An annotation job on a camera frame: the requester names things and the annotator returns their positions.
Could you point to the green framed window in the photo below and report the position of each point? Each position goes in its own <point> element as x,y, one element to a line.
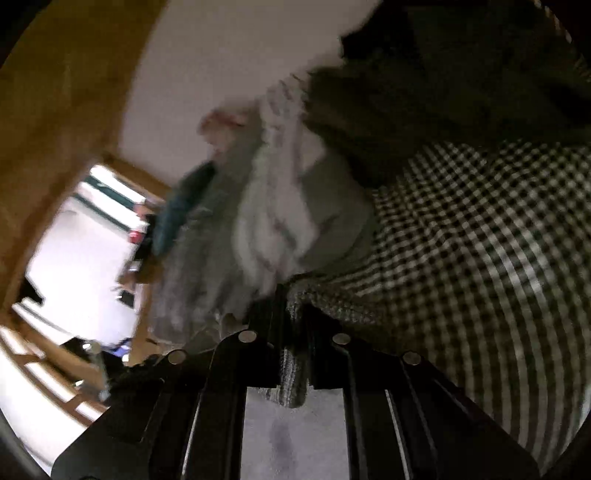
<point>115,203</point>

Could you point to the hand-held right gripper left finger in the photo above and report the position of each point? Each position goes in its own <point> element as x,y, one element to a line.
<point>263,350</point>

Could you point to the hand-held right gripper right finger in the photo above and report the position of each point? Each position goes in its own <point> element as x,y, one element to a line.
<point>323,355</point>

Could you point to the teal pillow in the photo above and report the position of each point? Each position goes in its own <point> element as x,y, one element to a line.
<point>180,212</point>

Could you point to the black white checked bedsheet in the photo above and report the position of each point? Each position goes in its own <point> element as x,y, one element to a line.
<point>461,254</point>

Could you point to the wooden bunk bed frame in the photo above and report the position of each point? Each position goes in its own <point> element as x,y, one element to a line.
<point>69,92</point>

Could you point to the white striped cloth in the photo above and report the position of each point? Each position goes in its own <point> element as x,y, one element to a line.
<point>277,207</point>

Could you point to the black garment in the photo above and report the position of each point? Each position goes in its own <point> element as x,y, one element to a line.
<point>415,27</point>

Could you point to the pink plush toy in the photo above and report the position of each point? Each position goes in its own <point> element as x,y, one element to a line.
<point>221,127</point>

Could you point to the dark olive garment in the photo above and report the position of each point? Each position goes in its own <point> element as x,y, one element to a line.
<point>415,115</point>

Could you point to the grey duvet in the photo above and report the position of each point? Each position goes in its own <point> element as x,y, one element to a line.
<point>203,258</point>

